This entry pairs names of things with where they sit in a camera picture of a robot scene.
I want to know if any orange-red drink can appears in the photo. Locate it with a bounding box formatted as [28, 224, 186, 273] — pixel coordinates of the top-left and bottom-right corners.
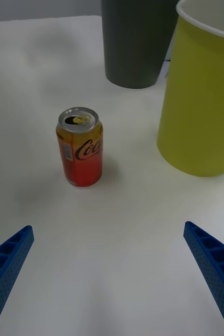
[55, 106, 104, 188]

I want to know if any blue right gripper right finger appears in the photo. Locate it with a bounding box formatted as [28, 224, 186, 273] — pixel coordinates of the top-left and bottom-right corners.
[184, 221, 224, 336]

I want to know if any grey plastic waste bin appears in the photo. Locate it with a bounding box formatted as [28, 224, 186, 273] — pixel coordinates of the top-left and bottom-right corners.
[101, 0, 180, 89]

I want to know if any yellow-green plastic waste bin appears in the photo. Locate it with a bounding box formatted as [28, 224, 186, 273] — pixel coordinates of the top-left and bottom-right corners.
[156, 0, 224, 177]

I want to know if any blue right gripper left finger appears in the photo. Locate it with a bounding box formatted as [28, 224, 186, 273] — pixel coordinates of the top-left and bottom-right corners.
[0, 225, 35, 336]

